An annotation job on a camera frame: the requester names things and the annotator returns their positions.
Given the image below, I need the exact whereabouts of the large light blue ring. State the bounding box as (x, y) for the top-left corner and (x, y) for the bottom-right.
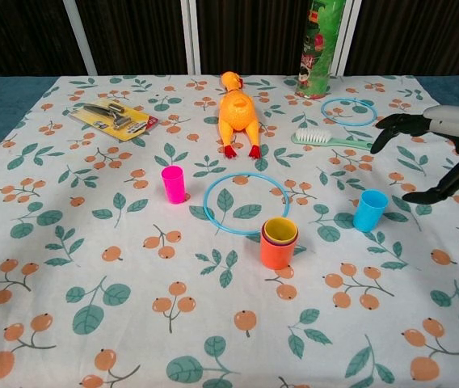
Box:
(203, 172), (291, 235)

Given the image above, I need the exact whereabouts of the dark white-framed partition screen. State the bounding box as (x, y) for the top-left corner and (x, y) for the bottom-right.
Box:
(0, 0), (459, 78)

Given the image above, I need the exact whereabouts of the mint green hairbrush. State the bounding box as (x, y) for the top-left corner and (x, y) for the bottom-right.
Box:
(291, 127), (377, 152)

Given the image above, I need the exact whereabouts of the yellow razor blister pack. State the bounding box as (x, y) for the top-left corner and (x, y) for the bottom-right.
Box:
(69, 98), (160, 142)

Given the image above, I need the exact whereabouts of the yellow plastic cup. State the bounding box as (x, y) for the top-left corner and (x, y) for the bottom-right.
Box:
(264, 217), (298, 244)

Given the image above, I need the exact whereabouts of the small light blue ring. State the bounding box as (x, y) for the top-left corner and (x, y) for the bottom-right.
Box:
(320, 96), (377, 128)

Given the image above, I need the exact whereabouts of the light blue plastic cup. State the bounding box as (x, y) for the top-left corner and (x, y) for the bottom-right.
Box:
(352, 189), (390, 233)

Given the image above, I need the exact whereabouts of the pink plastic cup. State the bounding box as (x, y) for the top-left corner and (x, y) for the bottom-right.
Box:
(161, 164), (187, 205)

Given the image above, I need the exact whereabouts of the orange rubber chicken toy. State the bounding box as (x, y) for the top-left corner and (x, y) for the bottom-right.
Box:
(217, 71), (262, 160)

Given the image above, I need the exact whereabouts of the green chips can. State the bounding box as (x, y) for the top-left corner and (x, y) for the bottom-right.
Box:
(295, 0), (346, 100)

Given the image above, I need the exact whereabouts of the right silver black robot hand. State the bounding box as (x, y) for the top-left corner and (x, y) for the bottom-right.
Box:
(369, 104), (459, 205)

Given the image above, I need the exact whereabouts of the orange plastic cup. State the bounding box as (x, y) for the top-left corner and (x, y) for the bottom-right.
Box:
(259, 226), (298, 271)

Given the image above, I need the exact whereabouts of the floral printed tablecloth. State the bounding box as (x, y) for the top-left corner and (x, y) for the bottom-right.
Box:
(0, 74), (459, 388)

